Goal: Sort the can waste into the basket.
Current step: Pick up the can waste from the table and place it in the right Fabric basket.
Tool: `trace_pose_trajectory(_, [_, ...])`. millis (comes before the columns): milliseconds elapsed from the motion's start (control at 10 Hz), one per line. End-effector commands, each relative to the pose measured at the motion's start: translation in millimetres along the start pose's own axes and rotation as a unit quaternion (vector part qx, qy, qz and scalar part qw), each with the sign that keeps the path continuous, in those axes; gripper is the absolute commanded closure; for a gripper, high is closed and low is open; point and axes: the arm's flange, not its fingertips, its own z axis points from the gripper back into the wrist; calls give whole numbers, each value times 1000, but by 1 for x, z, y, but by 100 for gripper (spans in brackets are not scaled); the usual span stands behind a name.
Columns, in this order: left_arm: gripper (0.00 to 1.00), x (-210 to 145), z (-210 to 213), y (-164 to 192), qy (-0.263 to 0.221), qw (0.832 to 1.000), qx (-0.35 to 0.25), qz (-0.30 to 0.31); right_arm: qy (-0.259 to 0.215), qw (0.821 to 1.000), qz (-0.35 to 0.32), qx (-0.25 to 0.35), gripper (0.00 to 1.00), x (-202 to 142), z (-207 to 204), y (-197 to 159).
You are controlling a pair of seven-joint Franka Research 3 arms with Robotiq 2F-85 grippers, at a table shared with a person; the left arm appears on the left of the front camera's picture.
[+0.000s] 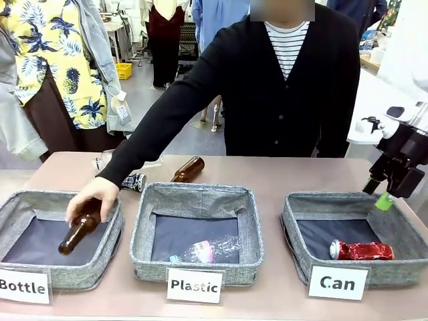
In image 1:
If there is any grey fabric basket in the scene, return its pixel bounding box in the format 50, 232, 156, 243
129, 182, 265, 286
0, 190, 124, 290
280, 191, 428, 288

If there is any white Can label sign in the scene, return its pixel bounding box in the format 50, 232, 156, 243
308, 262, 371, 302

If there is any crushed red can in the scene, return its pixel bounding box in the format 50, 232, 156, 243
329, 239, 395, 261

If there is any crushed dark drink can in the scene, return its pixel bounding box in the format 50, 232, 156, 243
120, 173, 148, 193

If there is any yellow floral shirt on mannequin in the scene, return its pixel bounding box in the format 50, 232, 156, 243
0, 0, 110, 130

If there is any person's right forearm black sleeve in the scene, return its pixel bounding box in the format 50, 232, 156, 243
96, 49, 231, 190

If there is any crushed plastic bottle pink label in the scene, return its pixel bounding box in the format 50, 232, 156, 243
169, 235, 242, 264

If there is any white Bottle label sign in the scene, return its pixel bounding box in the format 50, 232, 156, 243
0, 267, 51, 305

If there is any white Plastic label sign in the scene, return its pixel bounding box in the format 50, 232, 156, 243
166, 267, 225, 304

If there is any person in black cardigan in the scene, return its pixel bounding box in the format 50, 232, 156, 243
96, 0, 361, 190

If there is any person's right hand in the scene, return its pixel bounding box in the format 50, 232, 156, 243
65, 176, 120, 224

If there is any mannequin in dark skirt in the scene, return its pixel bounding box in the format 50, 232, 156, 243
139, 0, 190, 90

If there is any light denim jacket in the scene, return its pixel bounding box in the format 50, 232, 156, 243
0, 0, 133, 161

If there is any brown glass bottle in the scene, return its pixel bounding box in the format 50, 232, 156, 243
170, 156, 205, 183
58, 197, 103, 255

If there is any blue hanging garment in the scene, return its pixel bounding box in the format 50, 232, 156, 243
191, 0, 251, 54

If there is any white side table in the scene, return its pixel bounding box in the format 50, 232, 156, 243
346, 72, 428, 158

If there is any white paper price tag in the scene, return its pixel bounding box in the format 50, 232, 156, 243
114, 103, 132, 126

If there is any crushed clear plastic bottle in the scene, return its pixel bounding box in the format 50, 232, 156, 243
92, 149, 164, 175

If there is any yellow plastic crate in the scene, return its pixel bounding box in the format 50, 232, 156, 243
115, 62, 133, 81

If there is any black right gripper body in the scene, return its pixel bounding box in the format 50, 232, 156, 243
368, 122, 428, 199

